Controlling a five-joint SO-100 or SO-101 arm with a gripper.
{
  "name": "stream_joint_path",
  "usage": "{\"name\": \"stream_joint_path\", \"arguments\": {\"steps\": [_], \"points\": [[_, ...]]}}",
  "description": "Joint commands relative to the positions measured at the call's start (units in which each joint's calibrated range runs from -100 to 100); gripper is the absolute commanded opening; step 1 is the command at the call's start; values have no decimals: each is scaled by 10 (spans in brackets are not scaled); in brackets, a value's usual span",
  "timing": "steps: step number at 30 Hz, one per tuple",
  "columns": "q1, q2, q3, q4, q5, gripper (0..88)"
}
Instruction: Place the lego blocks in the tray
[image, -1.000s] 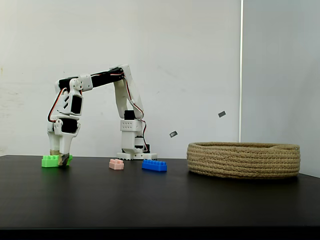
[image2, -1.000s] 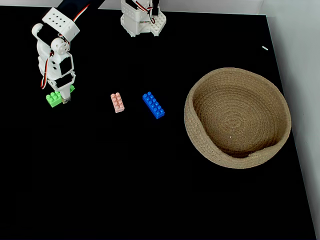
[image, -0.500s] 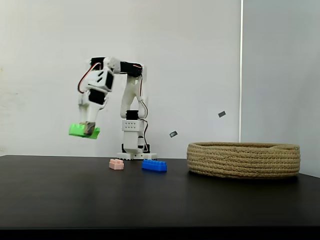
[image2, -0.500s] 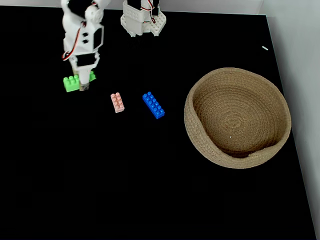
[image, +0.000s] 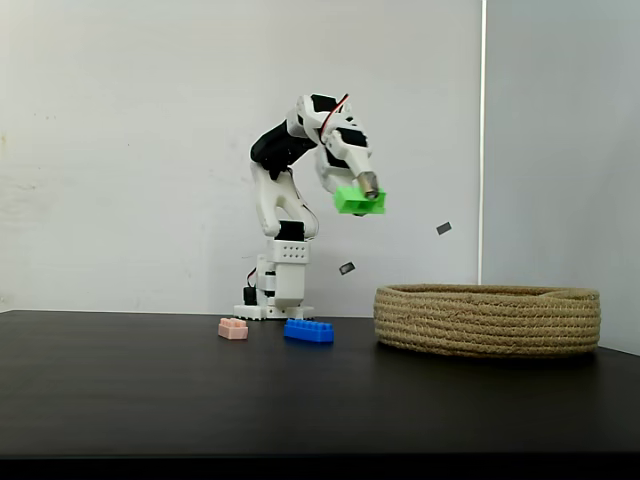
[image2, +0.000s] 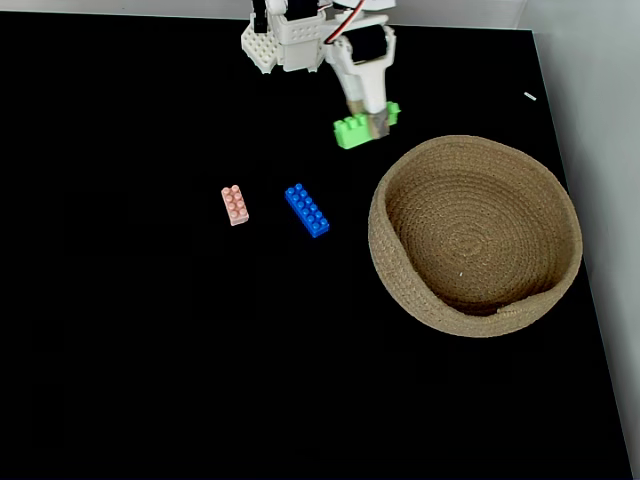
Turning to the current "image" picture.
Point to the pink lego block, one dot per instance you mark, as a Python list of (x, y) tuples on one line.
[(233, 330)]

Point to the green lego block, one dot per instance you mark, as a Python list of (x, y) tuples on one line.
[(350, 202)]

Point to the blue lego block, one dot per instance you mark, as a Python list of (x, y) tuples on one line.
[(309, 332)]

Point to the grey tape piece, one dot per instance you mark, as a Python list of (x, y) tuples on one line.
[(444, 228), (347, 268)]

